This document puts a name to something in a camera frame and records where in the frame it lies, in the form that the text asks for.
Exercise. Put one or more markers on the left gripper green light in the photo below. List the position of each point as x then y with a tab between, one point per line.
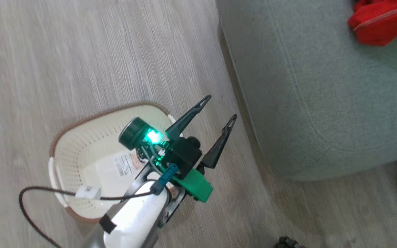
183	155

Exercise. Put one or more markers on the red knit garment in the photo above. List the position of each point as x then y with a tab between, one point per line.
381	24

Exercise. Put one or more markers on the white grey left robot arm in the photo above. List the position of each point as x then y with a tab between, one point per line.
136	213

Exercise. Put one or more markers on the cream perforated laundry basket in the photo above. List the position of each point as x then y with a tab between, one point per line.
81	155

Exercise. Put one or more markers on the white label sticker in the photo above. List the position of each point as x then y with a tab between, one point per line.
122	165

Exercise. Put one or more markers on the grey fabric sofa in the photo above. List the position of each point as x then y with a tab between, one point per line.
322	86

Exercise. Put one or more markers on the black knobby wheel part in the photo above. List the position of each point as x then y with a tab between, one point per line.
288	243

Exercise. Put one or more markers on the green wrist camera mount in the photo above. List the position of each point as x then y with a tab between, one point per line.
195	186

